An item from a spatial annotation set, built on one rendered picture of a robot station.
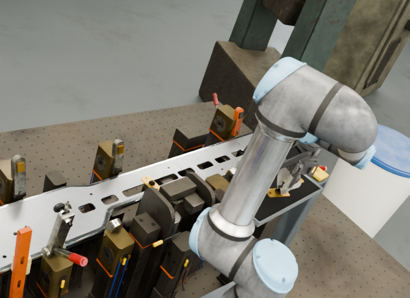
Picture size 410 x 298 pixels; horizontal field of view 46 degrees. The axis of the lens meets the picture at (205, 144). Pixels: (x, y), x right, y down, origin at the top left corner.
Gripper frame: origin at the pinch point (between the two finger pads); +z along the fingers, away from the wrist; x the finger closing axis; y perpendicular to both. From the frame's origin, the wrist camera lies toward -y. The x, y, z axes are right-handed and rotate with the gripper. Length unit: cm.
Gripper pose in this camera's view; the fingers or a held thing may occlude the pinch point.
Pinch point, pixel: (279, 188)
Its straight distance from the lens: 161.2
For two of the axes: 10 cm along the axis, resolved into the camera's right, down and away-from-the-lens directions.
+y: 8.8, 0.0, 4.8
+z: -3.0, 7.8, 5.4
